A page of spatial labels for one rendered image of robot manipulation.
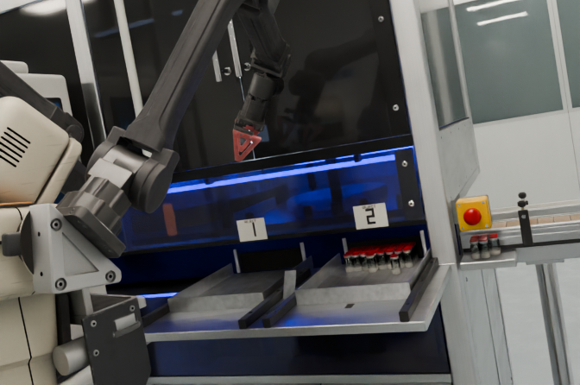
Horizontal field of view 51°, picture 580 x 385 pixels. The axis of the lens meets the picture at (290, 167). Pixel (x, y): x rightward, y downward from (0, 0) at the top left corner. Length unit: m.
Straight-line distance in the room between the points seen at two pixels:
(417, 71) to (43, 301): 0.97
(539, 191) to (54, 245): 5.60
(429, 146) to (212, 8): 0.74
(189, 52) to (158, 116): 0.11
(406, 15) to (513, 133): 4.64
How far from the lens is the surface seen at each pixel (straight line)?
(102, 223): 0.80
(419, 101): 1.50
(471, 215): 1.48
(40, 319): 0.99
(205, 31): 0.94
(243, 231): 1.69
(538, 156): 6.11
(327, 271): 1.58
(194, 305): 1.51
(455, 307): 1.58
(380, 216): 1.55
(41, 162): 0.96
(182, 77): 0.92
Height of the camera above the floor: 1.26
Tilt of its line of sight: 3 degrees down
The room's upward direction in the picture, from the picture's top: 10 degrees counter-clockwise
